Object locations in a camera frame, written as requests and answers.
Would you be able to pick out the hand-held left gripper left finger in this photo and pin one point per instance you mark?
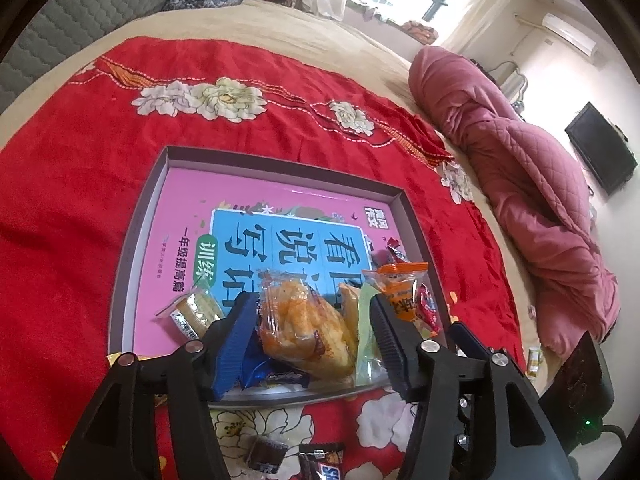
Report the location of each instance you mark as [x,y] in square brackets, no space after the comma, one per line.
[232,350]

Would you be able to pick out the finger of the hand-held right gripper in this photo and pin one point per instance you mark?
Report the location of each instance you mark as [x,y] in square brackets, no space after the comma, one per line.
[467,340]

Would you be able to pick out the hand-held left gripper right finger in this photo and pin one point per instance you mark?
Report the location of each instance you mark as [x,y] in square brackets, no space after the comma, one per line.
[390,345]

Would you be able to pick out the light green snack packet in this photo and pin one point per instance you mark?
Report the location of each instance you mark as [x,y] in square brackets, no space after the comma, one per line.
[367,360]

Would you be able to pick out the small blue snack packet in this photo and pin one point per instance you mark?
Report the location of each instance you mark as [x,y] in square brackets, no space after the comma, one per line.
[255,367]

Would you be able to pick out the red cartoon cow candy packet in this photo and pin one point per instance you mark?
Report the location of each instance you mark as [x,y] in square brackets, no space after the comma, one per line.
[430,310]

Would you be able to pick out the orange beige pastry packet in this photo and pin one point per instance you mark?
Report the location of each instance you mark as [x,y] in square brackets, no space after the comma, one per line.
[350,305]

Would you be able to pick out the yellow snack packet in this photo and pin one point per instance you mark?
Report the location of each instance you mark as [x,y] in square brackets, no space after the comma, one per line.
[195,307]

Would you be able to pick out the clear bag of brown nuts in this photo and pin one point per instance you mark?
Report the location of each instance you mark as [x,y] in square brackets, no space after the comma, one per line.
[400,285]

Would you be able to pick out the dark candy bar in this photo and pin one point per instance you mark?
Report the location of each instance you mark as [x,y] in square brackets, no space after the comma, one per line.
[290,377]

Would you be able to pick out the clear bag of yellow puffs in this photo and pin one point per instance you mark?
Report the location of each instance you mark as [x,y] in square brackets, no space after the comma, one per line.
[300,330]

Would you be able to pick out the brown chocolate bar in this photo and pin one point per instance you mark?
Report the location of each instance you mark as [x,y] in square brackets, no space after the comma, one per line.
[325,462]

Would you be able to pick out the shallow cardboard box pink bottom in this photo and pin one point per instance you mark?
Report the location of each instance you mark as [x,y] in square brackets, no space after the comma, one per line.
[175,210]

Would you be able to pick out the small yellow packet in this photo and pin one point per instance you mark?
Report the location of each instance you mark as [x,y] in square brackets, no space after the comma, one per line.
[535,360]

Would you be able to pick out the small pink patterned item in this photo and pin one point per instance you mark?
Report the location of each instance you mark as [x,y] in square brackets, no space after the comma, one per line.
[531,311]

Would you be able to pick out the small dark brown packet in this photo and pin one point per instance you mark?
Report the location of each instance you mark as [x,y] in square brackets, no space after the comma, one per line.
[265,452]

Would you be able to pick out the pink quilted duvet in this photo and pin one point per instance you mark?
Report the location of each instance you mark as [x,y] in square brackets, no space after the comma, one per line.
[525,160]

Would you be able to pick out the red floral cloth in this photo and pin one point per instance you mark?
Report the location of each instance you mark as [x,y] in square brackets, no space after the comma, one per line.
[75,185]

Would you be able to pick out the black television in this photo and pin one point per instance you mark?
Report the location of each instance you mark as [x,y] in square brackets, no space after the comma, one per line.
[600,150]

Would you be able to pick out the white metal chair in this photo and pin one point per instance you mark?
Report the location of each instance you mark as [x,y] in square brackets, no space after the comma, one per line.
[520,85]

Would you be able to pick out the clothes on windowsill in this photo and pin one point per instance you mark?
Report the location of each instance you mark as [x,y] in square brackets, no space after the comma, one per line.
[420,31]

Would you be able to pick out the white air conditioner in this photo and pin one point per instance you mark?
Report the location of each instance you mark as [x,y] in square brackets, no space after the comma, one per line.
[570,35]

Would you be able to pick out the grey quilted headboard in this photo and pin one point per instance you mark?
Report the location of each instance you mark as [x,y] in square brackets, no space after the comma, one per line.
[75,15]

